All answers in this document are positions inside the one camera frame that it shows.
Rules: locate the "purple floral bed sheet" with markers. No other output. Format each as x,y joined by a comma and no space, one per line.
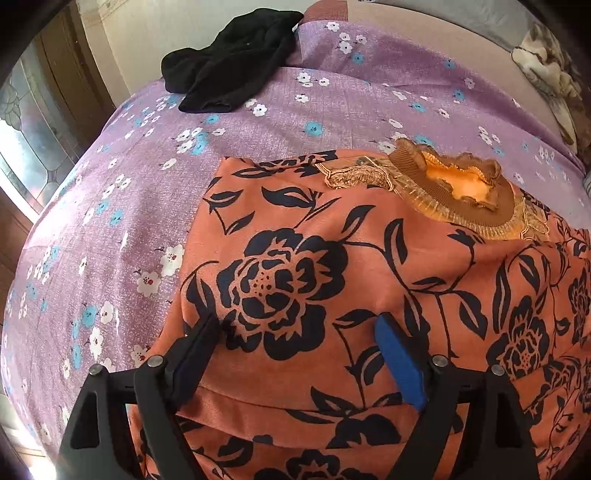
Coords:
323,106

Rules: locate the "wooden door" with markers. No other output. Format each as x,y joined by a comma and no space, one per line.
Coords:
69,78

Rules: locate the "grey blanket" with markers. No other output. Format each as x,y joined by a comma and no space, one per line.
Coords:
485,23

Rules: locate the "orange black floral garment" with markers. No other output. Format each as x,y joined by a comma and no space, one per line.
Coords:
369,258

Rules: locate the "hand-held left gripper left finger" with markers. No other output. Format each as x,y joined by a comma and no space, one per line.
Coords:
194,367

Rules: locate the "stained glass window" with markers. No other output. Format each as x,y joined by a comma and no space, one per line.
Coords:
27,120

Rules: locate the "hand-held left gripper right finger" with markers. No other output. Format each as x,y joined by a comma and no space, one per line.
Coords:
404,364

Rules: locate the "beige floral cloth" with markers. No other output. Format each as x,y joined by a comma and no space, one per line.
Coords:
545,64

